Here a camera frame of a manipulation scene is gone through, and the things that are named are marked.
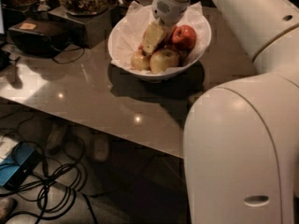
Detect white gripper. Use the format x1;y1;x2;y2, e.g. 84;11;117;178
142;0;189;55

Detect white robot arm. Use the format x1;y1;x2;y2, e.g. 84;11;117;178
152;0;299;224

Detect yellow green apple front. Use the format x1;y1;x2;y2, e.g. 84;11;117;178
149;49;179;74

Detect yellow apple left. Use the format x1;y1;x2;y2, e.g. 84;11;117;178
131;49;150;71

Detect white bowl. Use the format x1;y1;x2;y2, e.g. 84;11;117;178
107;3;212;82

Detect white paper liner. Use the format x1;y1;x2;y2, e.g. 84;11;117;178
108;2;211;77

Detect dark box stand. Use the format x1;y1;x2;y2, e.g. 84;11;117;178
49;7;112;48

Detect metal scoop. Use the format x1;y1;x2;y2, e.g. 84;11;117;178
37;0;50;12

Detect black headset device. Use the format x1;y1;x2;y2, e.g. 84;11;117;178
8;19;70;58

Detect right shoe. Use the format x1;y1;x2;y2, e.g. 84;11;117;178
92;134;109;162

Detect shoe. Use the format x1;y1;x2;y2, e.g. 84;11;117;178
92;134;109;162
46;122;67;155

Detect left shoe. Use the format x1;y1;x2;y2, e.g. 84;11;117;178
46;122;67;155

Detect blue box on floor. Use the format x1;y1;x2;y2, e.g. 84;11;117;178
0;142;41;190

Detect black cable on table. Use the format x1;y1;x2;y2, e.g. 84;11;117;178
50;45;86;65

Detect black floor cables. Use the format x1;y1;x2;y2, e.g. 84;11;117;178
0;109;101;224

